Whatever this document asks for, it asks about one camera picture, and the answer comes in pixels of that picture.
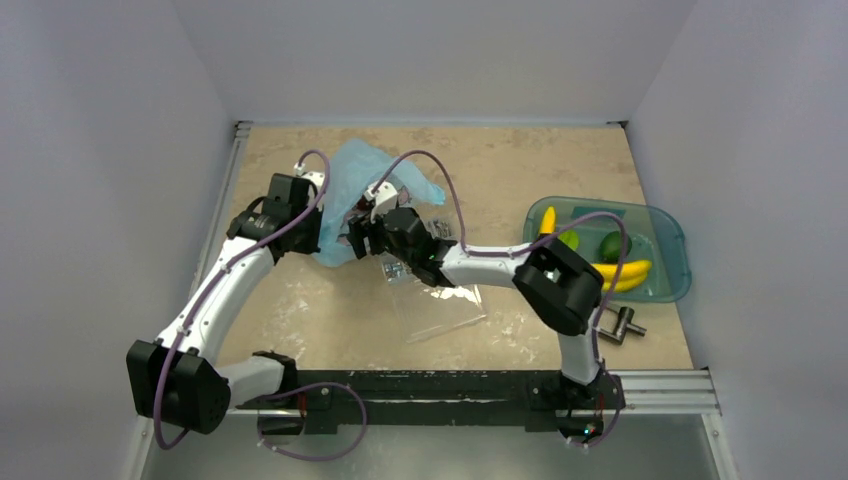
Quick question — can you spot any teal plastic tray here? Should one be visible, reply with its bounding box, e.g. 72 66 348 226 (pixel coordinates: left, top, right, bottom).
522 196 692 303

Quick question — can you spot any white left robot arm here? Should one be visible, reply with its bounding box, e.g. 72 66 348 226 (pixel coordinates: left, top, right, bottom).
126 171 327 434

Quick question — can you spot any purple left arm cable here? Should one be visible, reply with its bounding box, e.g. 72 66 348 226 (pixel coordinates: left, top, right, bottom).
152 148 368 463

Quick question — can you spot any yellow fake squash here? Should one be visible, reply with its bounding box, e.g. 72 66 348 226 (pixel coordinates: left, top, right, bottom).
538 206 557 236

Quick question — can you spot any clear plastic screw box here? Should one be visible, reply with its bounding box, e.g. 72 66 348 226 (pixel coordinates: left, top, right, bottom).
379 253 487 343

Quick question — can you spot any aluminium frame rail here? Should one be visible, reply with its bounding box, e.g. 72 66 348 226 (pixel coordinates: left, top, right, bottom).
224 370 717 418

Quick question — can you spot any yellow fake banana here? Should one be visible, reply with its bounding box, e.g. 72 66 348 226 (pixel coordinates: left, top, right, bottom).
592 260 653 293

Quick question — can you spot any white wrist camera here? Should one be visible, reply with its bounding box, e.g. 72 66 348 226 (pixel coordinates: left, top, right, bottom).
293 162 326 201
363 182 403 222

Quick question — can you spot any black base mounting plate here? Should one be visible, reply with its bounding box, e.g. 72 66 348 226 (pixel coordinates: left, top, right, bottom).
242 370 626 439

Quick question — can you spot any light blue plastic bag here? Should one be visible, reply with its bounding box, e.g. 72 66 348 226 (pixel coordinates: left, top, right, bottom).
313 138 446 268

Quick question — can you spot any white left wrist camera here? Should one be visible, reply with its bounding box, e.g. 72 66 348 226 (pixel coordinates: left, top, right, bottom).
293 162 326 201

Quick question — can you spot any green fake fruit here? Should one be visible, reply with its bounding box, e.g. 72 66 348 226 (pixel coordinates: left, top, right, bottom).
558 230 580 251

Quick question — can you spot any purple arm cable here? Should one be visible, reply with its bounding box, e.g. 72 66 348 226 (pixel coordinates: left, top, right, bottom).
152 148 368 463
367 149 631 450

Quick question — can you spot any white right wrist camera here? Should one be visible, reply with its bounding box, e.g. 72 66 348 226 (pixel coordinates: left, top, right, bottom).
363 182 403 222

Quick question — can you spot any dark metal crank tool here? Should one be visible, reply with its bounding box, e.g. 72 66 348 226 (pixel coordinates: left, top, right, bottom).
598 305 647 346

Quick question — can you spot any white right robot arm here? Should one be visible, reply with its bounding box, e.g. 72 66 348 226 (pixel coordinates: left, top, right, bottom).
346 207 625 412

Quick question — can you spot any green fake lime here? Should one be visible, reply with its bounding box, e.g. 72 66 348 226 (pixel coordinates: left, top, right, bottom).
598 231 633 264

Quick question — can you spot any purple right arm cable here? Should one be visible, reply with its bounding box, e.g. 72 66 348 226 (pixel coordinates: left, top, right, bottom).
367 149 631 450

